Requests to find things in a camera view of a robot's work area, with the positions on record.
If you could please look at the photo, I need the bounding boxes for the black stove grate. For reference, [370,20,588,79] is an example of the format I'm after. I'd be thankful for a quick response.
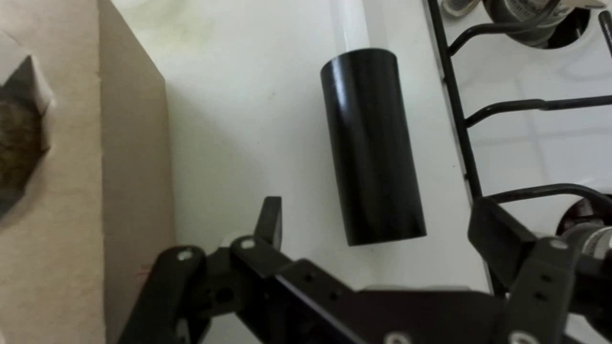
[422,0,612,207]

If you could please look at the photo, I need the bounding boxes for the white gas stove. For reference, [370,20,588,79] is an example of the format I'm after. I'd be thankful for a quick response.
[418,0,612,344]

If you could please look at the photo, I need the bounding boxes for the black cylindrical bottle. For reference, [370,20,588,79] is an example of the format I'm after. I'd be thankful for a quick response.
[319,46,428,249]

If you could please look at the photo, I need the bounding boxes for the brown cardboard box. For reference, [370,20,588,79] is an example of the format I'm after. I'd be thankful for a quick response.
[0,0,177,344]

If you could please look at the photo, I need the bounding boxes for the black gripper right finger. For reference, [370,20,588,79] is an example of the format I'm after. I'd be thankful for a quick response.
[466,197,612,344]

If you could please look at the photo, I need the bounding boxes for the white board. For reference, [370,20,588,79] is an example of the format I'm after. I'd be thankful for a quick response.
[108,0,493,344]

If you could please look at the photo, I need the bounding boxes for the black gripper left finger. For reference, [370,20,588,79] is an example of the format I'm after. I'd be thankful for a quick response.
[116,195,301,344]

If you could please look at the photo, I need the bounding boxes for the stove burner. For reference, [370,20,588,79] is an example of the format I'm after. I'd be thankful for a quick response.
[479,0,592,50]
[554,197,612,258]

